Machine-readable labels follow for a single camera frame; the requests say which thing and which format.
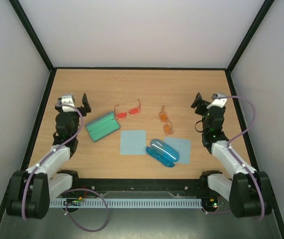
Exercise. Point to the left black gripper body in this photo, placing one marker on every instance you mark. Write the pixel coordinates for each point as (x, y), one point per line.
(83, 111)

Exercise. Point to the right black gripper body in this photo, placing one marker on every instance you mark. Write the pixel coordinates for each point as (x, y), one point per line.
(204, 106)

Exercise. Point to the light blue cleaning cloth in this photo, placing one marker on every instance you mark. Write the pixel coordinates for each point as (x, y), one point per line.
(133, 142)

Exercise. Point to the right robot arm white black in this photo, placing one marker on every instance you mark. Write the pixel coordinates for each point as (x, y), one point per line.
(249, 190)

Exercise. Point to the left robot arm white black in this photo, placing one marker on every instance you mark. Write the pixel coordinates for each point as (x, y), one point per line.
(31, 190)

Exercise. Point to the red sunglasses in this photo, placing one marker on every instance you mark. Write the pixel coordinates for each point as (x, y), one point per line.
(123, 115)

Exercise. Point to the orange sunglasses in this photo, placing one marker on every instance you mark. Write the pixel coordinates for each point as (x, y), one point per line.
(168, 126)

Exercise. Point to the green glasses case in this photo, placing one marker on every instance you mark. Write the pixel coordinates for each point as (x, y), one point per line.
(102, 126)

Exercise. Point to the blue transparent glasses case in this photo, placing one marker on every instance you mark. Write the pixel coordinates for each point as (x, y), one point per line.
(163, 153)

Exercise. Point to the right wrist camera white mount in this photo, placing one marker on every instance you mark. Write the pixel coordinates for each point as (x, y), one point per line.
(219, 100)

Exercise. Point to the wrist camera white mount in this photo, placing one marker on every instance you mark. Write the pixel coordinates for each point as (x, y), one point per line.
(67, 103)
(219, 100)

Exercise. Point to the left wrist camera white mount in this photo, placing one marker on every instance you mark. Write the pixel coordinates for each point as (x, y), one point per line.
(67, 103)

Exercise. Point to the black metal frame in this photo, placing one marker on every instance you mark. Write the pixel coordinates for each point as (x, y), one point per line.
(266, 6)

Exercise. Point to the light blue slotted cable duct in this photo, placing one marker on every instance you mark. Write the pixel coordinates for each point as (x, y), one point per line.
(172, 203)

